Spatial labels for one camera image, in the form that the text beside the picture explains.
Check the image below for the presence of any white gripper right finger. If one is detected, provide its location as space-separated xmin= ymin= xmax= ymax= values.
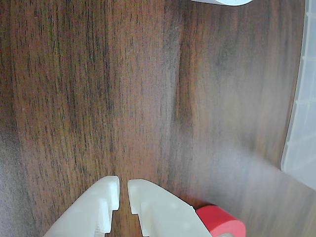
xmin=127 ymin=179 xmax=213 ymax=237

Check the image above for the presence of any red tape roll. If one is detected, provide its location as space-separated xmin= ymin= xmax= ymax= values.
xmin=196 ymin=204 xmax=246 ymax=237

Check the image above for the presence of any clear plastic storage box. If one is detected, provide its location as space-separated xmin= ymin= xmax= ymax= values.
xmin=280 ymin=0 xmax=316 ymax=191

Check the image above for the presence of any white tape roll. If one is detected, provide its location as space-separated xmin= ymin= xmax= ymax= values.
xmin=191 ymin=0 xmax=254 ymax=6

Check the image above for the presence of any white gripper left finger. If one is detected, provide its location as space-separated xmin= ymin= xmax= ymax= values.
xmin=43 ymin=175 xmax=121 ymax=237

